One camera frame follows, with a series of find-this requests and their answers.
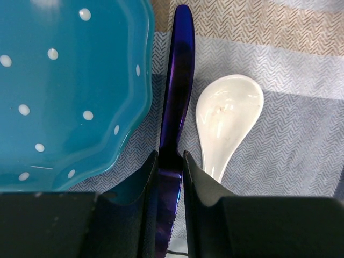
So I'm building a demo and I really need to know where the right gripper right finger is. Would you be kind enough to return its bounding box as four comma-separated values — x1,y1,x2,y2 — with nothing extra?
183,152,343,257

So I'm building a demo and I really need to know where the teal dotted plate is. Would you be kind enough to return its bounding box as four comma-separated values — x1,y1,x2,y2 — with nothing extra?
1,1,154,192

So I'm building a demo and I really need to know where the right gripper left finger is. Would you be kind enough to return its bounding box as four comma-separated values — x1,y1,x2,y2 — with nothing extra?
1,151,158,257

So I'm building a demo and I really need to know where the blue beige checked cloth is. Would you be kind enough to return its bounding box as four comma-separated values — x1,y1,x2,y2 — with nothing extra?
64,0,344,258

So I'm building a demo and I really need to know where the purple knife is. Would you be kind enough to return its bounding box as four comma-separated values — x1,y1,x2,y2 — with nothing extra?
155,5,195,257

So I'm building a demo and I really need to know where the white ceramic spoon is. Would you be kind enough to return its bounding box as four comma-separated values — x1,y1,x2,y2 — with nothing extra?
195,74,264,182

